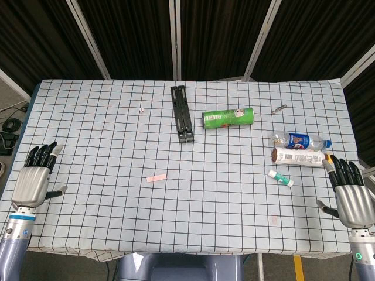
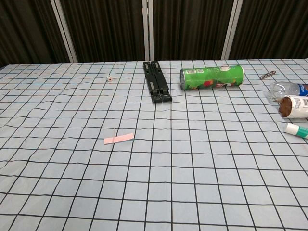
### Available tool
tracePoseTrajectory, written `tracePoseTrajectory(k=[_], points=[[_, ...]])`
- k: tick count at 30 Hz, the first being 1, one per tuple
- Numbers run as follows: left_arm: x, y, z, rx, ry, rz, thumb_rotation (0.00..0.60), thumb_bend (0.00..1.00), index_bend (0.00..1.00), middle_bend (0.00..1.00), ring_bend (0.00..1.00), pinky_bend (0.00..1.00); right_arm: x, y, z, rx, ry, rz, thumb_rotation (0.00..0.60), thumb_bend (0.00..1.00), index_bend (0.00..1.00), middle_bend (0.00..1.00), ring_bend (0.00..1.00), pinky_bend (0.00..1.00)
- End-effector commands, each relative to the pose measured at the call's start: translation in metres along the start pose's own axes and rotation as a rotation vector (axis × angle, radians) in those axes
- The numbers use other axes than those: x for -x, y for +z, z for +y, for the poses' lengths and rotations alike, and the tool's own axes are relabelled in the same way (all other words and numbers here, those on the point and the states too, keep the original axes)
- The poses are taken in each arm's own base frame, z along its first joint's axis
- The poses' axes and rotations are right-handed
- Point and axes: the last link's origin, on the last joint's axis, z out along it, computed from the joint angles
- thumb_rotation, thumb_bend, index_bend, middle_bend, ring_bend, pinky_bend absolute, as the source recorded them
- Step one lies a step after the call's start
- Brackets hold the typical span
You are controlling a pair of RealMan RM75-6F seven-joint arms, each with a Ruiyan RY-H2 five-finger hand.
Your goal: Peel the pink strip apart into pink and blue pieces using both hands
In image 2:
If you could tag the white tube with brown cap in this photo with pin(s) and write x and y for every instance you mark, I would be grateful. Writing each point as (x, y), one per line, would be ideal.
(296, 106)

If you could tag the white black-grid tablecloth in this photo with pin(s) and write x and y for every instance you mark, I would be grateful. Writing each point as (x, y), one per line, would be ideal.
(168, 168)

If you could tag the white and green glue stick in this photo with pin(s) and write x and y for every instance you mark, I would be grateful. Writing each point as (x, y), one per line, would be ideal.
(296, 129)

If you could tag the pink paper strip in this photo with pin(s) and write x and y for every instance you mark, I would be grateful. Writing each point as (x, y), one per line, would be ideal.
(120, 138)

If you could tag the green chips can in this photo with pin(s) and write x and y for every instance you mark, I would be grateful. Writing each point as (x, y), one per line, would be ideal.
(211, 77)

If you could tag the black folding stand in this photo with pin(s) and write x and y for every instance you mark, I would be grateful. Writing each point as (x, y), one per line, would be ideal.
(156, 81)

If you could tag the white partition post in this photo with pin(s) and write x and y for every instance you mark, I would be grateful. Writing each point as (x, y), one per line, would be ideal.
(231, 29)
(65, 31)
(148, 29)

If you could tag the clear plastic bottle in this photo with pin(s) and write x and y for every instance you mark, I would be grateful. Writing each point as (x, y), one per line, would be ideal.
(286, 89)

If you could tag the small white cap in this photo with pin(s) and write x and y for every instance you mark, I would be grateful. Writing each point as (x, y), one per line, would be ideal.
(109, 78)

